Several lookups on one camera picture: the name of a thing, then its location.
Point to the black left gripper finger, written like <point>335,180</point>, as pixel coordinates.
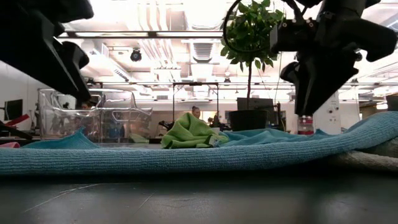
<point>37,53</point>
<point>76,56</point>

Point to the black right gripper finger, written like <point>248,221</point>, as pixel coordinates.
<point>320,84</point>
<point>289,72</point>

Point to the clear plastic bin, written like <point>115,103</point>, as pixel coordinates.
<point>62,121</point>

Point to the grey waffle microfiber towel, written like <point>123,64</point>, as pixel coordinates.
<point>373,158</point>

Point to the green microfiber towel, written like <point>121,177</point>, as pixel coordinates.
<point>189,130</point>

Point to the light blue microfiber towel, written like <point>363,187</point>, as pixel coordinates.
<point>186,158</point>

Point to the pink microfiber towel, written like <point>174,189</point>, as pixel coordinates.
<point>7,145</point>

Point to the white pillar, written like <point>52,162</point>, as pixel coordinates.
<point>326,115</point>

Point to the black ceiling spotlight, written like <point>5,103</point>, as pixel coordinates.
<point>136,55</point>

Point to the black monitor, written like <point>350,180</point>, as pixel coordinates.
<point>14,109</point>

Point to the green potted plant black pot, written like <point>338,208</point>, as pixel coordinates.
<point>248,119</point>

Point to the red angled bar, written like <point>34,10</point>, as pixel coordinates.
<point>18,119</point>

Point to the person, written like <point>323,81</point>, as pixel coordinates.
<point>196,112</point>

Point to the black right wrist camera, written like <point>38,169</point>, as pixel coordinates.
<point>292,35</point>

